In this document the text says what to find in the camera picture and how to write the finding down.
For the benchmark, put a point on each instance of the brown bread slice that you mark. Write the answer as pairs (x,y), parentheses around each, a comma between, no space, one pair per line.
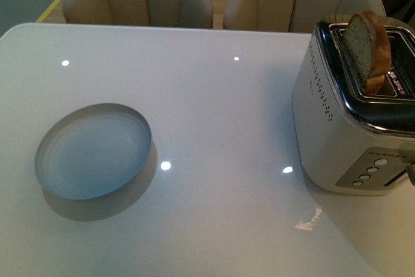
(367,43)

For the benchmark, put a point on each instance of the white chrome two-slot toaster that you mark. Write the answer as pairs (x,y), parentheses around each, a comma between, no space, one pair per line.
(350,142)

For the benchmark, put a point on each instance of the white round plate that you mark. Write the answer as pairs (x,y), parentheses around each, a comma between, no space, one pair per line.
(93,151)

